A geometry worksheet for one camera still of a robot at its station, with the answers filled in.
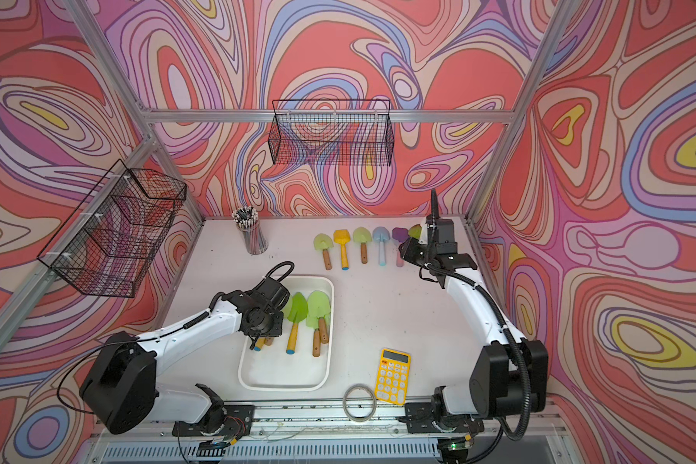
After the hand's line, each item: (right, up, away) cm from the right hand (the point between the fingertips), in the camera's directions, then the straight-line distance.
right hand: (405, 254), depth 85 cm
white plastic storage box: (-39, -33, -2) cm, 51 cm away
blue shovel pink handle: (-4, +7, +28) cm, 29 cm away
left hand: (-38, -23, +1) cm, 44 cm away
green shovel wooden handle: (-27, +4, +26) cm, 38 cm away
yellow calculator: (-4, -34, -5) cm, 35 cm away
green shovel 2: (-27, -18, +8) cm, 33 cm away
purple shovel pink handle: (+3, +7, +28) cm, 29 cm away
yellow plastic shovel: (-20, +6, +33) cm, 39 cm away
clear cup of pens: (-51, +11, +11) cm, 54 cm away
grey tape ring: (-18, -39, -8) cm, 43 cm away
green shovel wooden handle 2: (-11, +7, +30) cm, 33 cm away
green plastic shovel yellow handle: (-34, -19, +7) cm, 39 cm away
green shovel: (+9, +8, +27) cm, 30 cm away
